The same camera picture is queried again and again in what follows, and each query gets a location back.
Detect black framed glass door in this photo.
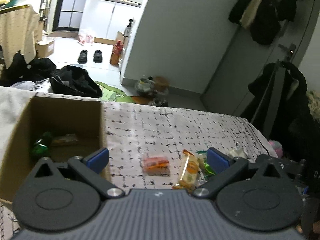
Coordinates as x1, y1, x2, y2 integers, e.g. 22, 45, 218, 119
53, 0, 86, 31

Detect patterned bed sheet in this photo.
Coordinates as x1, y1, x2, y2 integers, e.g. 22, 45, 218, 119
1, 87, 276, 239

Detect dark green snack packet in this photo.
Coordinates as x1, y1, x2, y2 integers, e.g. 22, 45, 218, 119
29, 132, 53, 160

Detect small cardboard box on floor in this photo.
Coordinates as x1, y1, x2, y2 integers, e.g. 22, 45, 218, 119
35, 36, 55, 58

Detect light green snack packet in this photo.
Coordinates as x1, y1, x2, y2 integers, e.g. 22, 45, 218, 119
196, 151, 215, 179

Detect plastic bag on floor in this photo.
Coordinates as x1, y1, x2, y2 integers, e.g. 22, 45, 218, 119
135, 77, 155, 97

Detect red bag by wall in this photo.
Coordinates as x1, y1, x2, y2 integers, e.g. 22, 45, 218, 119
110, 40, 123, 66

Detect black clothes pile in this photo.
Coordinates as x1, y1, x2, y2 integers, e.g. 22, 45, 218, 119
2, 52, 103, 98

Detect black shoe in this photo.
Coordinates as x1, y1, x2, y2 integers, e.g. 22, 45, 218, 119
78, 50, 88, 64
93, 50, 103, 63

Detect white snack packet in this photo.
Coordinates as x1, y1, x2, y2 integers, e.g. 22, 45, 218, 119
227, 147, 248, 159

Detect right black shoe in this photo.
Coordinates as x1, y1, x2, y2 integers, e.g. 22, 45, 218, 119
93, 50, 103, 63

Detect white kitchen cabinet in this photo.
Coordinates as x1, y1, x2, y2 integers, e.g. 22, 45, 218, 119
79, 0, 140, 41

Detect left black shoe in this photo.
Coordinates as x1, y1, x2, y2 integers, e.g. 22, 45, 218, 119
78, 50, 88, 64

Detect yellow orange snack packet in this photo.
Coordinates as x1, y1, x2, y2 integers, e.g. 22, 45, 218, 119
172, 150, 200, 192

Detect hanging dark coat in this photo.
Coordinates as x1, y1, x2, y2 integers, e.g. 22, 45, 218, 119
240, 61, 307, 140

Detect green floor mat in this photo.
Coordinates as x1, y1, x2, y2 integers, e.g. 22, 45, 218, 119
95, 81, 134, 103

